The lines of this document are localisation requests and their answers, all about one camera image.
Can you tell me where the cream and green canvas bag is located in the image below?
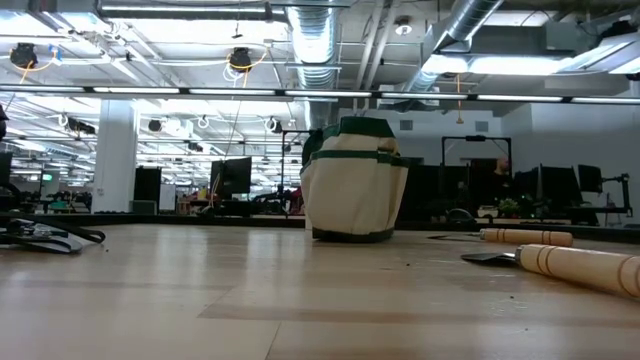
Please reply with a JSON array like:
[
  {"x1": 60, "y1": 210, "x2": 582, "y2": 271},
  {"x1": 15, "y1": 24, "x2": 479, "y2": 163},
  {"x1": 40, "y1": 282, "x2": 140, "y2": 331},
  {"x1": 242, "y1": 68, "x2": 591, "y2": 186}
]
[{"x1": 299, "y1": 115, "x2": 412, "y2": 245}]

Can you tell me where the wooden handled garden tool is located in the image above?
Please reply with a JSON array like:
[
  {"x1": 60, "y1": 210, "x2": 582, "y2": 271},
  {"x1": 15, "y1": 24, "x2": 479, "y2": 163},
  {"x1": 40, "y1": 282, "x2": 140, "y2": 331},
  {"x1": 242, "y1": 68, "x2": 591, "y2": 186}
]
[
  {"x1": 459, "y1": 243, "x2": 640, "y2": 301},
  {"x1": 427, "y1": 227, "x2": 575, "y2": 248}
]

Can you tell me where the overhead light bar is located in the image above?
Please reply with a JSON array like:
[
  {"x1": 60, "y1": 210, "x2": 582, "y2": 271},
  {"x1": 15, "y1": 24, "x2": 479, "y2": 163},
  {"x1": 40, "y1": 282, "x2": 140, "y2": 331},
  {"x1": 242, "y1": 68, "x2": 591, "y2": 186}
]
[{"x1": 0, "y1": 83, "x2": 640, "y2": 106}]

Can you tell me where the black monitor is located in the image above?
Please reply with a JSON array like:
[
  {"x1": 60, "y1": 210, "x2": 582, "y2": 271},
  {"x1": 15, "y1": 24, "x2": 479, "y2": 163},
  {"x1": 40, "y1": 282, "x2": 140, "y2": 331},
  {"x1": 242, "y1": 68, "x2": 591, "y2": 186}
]
[
  {"x1": 537, "y1": 164, "x2": 584, "y2": 209},
  {"x1": 0, "y1": 152, "x2": 14, "y2": 187},
  {"x1": 577, "y1": 163, "x2": 605, "y2": 195},
  {"x1": 208, "y1": 156, "x2": 254, "y2": 201},
  {"x1": 512, "y1": 168, "x2": 541, "y2": 201}
]

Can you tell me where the black round object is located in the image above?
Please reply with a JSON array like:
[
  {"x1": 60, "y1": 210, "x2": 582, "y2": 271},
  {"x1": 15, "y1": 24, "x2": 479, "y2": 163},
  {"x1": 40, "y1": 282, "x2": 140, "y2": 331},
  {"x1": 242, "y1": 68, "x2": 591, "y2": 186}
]
[{"x1": 447, "y1": 207, "x2": 476, "y2": 224}]

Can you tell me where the white board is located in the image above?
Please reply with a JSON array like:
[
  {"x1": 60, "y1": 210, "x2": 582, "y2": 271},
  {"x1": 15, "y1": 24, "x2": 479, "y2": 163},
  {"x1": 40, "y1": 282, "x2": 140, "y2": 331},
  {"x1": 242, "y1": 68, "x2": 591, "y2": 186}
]
[{"x1": 158, "y1": 183, "x2": 178, "y2": 212}]

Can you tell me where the black cabinet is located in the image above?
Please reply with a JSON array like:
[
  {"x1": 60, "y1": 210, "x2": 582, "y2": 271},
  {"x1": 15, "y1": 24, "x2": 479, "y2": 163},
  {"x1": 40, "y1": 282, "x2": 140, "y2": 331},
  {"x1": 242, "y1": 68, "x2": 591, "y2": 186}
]
[{"x1": 133, "y1": 166, "x2": 163, "y2": 215}]

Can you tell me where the person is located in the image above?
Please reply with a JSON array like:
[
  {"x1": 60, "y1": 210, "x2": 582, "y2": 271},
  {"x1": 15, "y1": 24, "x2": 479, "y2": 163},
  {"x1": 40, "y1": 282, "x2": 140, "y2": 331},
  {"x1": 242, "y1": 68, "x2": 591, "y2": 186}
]
[{"x1": 479, "y1": 154, "x2": 516, "y2": 206}]

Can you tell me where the small green potted plant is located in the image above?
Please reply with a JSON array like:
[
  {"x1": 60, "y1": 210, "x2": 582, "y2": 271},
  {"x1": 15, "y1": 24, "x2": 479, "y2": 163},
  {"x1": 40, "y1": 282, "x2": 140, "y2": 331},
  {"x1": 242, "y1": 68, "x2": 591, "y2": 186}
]
[{"x1": 497, "y1": 197, "x2": 521, "y2": 219}]

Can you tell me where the white building column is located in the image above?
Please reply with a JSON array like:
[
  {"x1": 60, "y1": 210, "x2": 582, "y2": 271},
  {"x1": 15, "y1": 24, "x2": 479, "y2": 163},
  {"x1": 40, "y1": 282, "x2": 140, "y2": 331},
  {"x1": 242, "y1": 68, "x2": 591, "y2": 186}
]
[{"x1": 91, "y1": 98, "x2": 140, "y2": 215}]

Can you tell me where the fluorescent ceiling light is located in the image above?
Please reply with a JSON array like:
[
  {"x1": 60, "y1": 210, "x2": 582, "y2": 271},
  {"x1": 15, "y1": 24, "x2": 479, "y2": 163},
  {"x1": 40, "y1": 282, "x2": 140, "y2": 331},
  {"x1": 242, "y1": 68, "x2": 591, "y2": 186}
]
[{"x1": 422, "y1": 52, "x2": 571, "y2": 77}]

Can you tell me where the ribbed silver air duct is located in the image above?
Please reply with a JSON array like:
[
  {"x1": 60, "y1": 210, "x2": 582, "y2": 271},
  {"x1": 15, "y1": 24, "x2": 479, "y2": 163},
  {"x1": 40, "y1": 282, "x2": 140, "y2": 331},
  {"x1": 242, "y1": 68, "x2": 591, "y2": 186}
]
[{"x1": 285, "y1": 0, "x2": 346, "y2": 131}]

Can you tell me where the black ceiling cable reel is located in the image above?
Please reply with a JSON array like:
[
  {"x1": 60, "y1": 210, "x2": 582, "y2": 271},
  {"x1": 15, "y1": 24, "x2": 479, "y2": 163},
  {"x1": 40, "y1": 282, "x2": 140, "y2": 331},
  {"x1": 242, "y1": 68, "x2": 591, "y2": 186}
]
[
  {"x1": 8, "y1": 42, "x2": 40, "y2": 70},
  {"x1": 227, "y1": 46, "x2": 254, "y2": 74}
]

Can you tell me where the black metal frame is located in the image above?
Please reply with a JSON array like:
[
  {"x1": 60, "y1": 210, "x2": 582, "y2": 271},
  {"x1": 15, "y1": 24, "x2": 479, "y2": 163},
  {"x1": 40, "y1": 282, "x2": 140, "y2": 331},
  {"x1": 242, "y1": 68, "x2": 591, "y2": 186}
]
[{"x1": 440, "y1": 133, "x2": 514, "y2": 201}]

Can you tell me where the black table edge rail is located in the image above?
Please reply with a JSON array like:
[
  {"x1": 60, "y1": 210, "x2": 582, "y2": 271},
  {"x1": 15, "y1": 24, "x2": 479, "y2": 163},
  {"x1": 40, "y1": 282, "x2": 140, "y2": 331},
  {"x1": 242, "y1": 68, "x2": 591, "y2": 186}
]
[{"x1": 0, "y1": 212, "x2": 640, "y2": 246}]

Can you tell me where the slanted silver air duct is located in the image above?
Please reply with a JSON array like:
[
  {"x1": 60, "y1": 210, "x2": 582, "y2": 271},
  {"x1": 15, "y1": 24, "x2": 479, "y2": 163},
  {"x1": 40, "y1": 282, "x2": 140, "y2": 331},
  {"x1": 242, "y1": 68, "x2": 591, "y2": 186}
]
[{"x1": 399, "y1": 0, "x2": 506, "y2": 94}]

